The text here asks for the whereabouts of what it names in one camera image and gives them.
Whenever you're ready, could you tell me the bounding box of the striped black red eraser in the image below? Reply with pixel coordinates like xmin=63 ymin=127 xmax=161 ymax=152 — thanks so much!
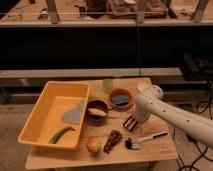
xmin=123 ymin=116 xmax=138 ymax=132

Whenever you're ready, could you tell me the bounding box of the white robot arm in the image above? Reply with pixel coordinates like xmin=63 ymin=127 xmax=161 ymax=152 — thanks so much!
xmin=133 ymin=83 xmax=213 ymax=149

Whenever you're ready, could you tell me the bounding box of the teal sponge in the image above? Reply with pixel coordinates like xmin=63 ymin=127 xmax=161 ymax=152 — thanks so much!
xmin=111 ymin=95 xmax=130 ymax=105

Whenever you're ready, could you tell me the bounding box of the terracotta orange bowl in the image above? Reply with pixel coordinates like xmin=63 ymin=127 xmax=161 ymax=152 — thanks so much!
xmin=108 ymin=88 xmax=133 ymax=111

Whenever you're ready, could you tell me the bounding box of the wooden table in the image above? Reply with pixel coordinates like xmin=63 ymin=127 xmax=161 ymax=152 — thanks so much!
xmin=24 ymin=77 xmax=179 ymax=171

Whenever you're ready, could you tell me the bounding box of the dark brown bowl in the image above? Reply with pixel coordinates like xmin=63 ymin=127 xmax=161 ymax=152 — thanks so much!
xmin=86 ymin=100 xmax=108 ymax=124

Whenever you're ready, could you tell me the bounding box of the light green cup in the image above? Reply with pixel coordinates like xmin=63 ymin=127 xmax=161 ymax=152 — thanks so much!
xmin=102 ymin=79 xmax=113 ymax=93

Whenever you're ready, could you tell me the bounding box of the yellow food piece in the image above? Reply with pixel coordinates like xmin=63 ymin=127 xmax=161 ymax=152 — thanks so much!
xmin=88 ymin=108 xmax=106 ymax=117

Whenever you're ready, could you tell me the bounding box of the red yellow apple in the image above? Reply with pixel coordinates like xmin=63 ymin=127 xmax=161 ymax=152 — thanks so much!
xmin=86 ymin=137 xmax=101 ymax=154

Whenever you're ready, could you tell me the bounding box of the grey blue cloth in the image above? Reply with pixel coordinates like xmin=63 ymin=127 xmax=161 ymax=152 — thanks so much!
xmin=61 ymin=99 xmax=85 ymax=124

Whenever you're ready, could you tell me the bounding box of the yellow plastic bin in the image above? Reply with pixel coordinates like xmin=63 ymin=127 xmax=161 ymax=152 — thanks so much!
xmin=18 ymin=81 xmax=90 ymax=150

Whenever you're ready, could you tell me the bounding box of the green pepper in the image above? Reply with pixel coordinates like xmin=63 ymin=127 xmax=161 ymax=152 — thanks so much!
xmin=49 ymin=127 xmax=74 ymax=144

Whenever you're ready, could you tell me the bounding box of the white handled black brush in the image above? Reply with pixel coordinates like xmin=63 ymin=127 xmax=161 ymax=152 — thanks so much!
xmin=125 ymin=131 xmax=168 ymax=150

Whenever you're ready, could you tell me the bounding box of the black cable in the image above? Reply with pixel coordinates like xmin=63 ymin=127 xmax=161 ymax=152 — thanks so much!
xmin=171 ymin=79 xmax=213 ymax=171

